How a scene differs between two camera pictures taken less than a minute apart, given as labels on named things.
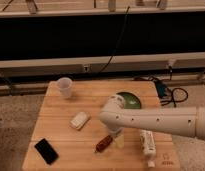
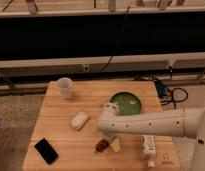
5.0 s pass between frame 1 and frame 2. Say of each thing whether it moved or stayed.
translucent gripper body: moved
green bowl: stayed
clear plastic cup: stayed
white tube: stayed
